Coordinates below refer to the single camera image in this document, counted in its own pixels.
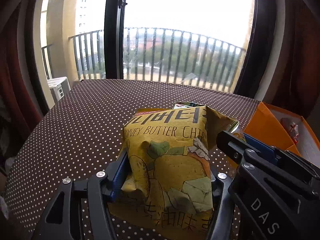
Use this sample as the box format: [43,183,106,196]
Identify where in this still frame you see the red clear spicy snack pouch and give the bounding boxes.
[280,118,299,145]

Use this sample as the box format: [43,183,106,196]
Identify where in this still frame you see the dark red curtain right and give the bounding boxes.
[265,0,320,120]

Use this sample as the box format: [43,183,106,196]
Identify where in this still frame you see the dark red curtain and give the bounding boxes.
[265,0,320,120]
[0,4,43,140]

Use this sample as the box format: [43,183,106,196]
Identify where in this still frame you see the orange cardboard box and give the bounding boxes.
[244,102,319,166]

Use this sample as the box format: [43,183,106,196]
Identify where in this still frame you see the brown polka dot tablecloth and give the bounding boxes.
[4,79,259,239]

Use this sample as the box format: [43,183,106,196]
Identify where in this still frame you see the white air conditioner unit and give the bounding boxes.
[47,76,71,103]

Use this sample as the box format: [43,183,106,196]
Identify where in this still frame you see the green noodle snack packet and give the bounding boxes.
[174,102,204,109]

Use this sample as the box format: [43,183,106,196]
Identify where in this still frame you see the dark red curtain left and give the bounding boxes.
[0,4,43,140]

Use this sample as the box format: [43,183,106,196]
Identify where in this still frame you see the black window frame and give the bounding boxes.
[104,0,276,98]

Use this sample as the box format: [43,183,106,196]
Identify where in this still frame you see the black balcony railing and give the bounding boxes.
[41,27,247,92]

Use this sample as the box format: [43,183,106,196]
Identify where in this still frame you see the yellow honey butter chip bag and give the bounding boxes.
[109,106,238,239]

